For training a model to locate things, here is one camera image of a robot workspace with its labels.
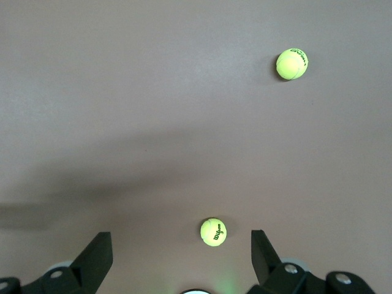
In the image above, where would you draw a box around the yellow-green tennis ball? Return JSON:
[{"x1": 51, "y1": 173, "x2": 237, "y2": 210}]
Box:
[
  {"x1": 200, "y1": 217, "x2": 228, "y2": 247},
  {"x1": 276, "y1": 47, "x2": 309, "y2": 81}
]

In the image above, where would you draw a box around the brown table mat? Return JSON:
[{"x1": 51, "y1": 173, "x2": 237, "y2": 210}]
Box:
[{"x1": 0, "y1": 0, "x2": 392, "y2": 294}]

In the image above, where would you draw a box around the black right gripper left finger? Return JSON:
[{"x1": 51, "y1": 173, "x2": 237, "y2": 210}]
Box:
[{"x1": 0, "y1": 232, "x2": 113, "y2": 294}]

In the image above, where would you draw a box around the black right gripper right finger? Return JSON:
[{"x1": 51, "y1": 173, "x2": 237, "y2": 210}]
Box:
[{"x1": 247, "y1": 229, "x2": 376, "y2": 294}]

